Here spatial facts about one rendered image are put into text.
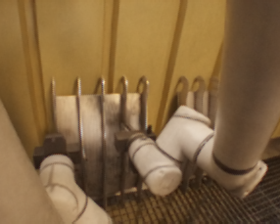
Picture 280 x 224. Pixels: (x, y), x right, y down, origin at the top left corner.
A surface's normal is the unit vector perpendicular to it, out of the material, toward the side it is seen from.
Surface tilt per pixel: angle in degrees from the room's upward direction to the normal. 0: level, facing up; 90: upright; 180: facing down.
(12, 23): 90
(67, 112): 64
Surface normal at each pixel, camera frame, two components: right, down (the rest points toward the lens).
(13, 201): 0.88, 0.18
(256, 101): -0.39, 0.73
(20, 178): 0.99, 0.00
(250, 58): -0.69, 0.62
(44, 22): 0.33, 0.52
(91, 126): 0.35, 0.17
